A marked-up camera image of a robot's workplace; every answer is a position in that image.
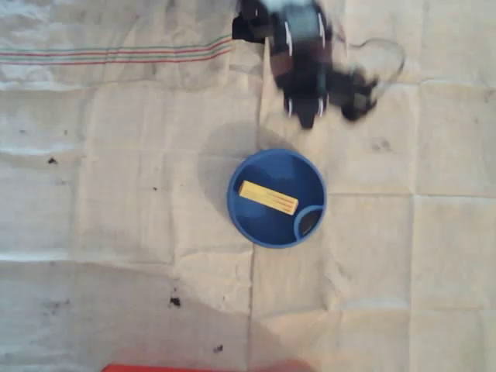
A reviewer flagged yellow rectangular block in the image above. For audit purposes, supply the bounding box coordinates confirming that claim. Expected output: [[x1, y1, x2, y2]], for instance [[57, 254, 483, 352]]
[[238, 180, 300, 216]]

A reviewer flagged blue plastic bowl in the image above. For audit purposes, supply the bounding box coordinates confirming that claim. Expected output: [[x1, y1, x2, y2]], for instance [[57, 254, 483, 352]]
[[226, 148, 328, 250]]

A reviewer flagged white cloth with coloured stripes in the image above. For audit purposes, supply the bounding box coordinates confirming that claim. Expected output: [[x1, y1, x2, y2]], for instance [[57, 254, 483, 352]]
[[0, 0, 496, 372]]

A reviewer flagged red flat object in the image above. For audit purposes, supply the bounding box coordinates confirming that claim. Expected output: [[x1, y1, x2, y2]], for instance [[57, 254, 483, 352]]
[[101, 363, 218, 372]]

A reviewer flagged black thin cable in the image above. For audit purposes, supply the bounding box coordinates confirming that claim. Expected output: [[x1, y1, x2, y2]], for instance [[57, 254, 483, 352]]
[[335, 17, 407, 94]]

